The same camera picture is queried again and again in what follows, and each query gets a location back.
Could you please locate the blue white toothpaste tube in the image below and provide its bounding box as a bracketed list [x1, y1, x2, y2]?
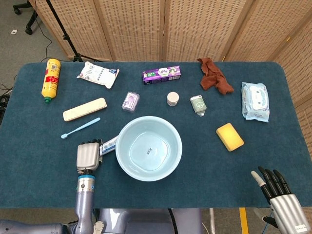
[98, 136, 119, 156]

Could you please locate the black floor cable bundle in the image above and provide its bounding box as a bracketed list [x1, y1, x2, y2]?
[0, 82, 13, 122]

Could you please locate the clear purple floss box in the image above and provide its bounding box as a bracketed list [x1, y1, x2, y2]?
[121, 91, 140, 113]

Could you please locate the white plastic pouch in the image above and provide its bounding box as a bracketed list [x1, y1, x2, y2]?
[77, 61, 120, 89]

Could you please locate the purple toothpaste box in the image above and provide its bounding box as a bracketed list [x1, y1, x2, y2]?
[142, 65, 182, 85]

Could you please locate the yellow bottle with red label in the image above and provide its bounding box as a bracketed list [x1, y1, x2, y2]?
[41, 58, 61, 105]

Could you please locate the small white round jar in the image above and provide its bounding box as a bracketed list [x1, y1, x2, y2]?
[167, 91, 180, 107]

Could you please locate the black torso cable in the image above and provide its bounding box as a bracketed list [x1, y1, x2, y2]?
[168, 208, 178, 234]

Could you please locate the light blue toothbrush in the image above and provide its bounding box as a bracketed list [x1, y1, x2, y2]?
[60, 117, 101, 140]

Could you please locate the yellow sponge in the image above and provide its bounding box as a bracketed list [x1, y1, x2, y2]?
[215, 122, 245, 152]

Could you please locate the metal table leg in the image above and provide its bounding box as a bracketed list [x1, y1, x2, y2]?
[209, 208, 216, 234]

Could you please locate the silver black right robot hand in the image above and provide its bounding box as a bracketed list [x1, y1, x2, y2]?
[251, 166, 312, 234]

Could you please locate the pink beige toothbrush case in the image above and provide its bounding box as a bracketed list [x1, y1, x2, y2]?
[62, 97, 108, 122]

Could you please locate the green wrapped soap bar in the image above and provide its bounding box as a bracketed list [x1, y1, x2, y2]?
[189, 95, 207, 117]

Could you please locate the black tripod stand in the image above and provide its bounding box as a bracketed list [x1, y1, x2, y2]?
[45, 0, 98, 63]

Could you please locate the brown crumpled cloth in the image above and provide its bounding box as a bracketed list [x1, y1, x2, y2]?
[196, 57, 234, 95]

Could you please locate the light blue plastic basin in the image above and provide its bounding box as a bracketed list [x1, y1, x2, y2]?
[115, 116, 183, 182]

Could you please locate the grey blue robot torso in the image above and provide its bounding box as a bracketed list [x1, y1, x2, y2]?
[92, 208, 203, 234]

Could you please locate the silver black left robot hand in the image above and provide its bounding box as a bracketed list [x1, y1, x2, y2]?
[76, 138, 104, 175]

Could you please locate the yellow floor tape strip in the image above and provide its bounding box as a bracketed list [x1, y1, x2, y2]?
[239, 207, 249, 234]

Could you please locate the thin black floor cable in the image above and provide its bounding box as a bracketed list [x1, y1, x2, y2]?
[34, 0, 53, 63]

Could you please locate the light blue wet wipes pack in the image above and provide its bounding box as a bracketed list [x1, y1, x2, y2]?
[241, 82, 270, 123]

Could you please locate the black office chair base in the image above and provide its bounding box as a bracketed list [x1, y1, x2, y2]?
[13, 0, 39, 35]

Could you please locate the teal tablecloth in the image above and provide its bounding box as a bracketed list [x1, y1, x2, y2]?
[0, 61, 312, 210]

